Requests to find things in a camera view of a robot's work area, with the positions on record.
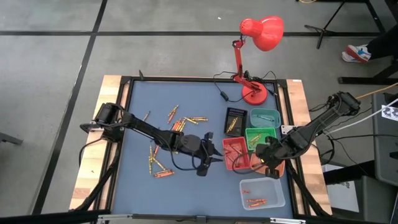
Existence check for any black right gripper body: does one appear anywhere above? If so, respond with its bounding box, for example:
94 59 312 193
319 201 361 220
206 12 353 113
254 136 286 168

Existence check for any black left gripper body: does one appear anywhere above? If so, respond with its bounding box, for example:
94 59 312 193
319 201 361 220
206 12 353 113
195 131 216 177

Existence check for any red mesh basket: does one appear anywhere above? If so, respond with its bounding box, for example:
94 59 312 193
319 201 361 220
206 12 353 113
221 136 252 171

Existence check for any clear plastic bin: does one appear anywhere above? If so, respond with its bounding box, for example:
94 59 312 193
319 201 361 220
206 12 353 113
238 176 286 211

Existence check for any orange plastic bin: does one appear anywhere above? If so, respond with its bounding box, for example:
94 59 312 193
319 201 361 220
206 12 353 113
250 152 285 179

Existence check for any green mesh basket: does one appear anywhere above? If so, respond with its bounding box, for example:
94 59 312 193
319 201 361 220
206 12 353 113
244 127 278 151

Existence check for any teal plastic bin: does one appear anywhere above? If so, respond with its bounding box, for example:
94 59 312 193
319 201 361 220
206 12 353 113
249 108 282 129

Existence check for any black mesh basket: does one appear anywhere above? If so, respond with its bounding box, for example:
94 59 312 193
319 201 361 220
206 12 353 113
223 106 249 138

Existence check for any wooden table side board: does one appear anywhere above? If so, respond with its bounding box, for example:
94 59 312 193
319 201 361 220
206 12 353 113
68 74 131 211
284 78 333 215

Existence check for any grey floor case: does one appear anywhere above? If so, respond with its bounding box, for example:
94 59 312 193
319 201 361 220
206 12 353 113
322 161 398 224

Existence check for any grey cabinet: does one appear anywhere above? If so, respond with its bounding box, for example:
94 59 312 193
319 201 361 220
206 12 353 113
371 91 398 187

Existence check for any black stand base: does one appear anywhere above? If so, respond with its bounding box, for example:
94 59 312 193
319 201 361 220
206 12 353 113
338 58 398 86

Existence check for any red desk lamp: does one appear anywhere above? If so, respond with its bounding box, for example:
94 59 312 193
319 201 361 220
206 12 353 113
231 15 285 106

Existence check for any white marker tag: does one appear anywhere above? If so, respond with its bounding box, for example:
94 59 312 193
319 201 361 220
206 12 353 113
381 105 398 122

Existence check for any person's shoe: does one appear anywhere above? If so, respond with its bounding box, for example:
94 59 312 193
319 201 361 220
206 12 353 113
341 44 373 64

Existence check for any black tripod stand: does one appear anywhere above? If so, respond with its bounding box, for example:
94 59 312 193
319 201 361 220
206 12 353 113
303 0 386 50

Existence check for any person's leg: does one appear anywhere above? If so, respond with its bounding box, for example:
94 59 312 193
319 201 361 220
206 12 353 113
366 23 398 60

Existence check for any grey chair base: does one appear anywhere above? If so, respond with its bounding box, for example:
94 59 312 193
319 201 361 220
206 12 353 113
0 131 24 146

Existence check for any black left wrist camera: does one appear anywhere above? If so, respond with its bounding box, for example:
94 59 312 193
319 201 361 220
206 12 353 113
182 134 203 155

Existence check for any silver aluminium rail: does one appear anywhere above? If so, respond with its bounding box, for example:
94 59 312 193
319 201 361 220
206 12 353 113
269 217 306 224
97 213 135 224

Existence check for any black lamp power cable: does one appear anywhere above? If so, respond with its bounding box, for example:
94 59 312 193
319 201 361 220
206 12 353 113
213 70 277 103

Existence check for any black aluminium table frame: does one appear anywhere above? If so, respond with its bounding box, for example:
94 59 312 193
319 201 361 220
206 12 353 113
95 75 312 223

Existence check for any white cable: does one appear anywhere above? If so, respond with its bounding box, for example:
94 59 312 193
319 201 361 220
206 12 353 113
323 98 398 136

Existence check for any yellow extension cable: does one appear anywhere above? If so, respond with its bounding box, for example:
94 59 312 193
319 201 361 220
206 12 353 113
356 82 398 100

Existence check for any black frame upright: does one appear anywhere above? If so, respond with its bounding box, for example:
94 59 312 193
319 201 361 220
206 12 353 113
0 210 110 224

